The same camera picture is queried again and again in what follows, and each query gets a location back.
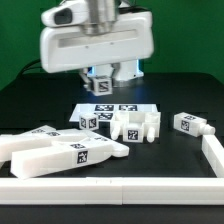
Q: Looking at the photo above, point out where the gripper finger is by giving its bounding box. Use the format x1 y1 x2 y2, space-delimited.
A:
111 63 122 87
79 70 93 91

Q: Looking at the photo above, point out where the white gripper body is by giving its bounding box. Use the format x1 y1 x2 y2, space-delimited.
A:
40 0 154 73

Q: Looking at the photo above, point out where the white chair seat part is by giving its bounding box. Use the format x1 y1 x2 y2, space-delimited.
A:
110 111 161 143

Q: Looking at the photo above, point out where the small white tagged nut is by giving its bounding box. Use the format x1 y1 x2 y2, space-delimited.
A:
93 77 112 96

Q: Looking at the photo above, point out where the white marker sheet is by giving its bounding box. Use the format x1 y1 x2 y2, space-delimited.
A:
70 103 158 122

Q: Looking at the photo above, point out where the small white tagged cube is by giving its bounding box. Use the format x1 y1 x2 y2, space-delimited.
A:
79 113 99 130

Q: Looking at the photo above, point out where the white front fence bar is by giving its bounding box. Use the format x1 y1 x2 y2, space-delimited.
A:
0 177 224 205

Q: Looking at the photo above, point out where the white fence bar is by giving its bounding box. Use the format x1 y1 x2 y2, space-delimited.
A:
0 177 224 205
202 135 224 178

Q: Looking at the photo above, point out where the white right fence bar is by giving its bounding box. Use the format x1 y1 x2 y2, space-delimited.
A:
202 135 224 178

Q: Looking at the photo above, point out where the black cable bundle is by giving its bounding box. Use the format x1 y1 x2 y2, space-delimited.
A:
16 59 43 79

